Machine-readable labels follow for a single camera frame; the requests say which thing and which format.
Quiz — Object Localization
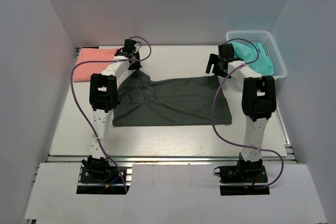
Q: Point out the dark grey t-shirt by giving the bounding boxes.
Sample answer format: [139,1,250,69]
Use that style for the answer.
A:
[112,71,232,127]

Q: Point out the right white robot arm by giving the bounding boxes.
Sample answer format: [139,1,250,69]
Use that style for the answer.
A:
[206,42,277,182]

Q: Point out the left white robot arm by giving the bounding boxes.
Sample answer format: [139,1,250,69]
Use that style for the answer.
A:
[89,37,142,158]

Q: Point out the teal t-shirt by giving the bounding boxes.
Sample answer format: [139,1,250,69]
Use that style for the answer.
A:
[230,41,275,76]

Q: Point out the white plastic basket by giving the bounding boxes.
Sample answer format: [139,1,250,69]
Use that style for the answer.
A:
[226,30,287,79]

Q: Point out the folded pink t-shirt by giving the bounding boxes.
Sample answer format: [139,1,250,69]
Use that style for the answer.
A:
[73,48,118,82]

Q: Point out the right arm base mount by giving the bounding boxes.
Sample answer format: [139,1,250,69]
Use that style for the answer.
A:
[213,161,270,196]

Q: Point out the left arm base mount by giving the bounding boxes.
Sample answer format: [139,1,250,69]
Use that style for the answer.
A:
[76,156,131,195]

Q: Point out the aluminium rail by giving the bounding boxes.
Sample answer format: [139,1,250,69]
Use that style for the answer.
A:
[47,155,292,164]

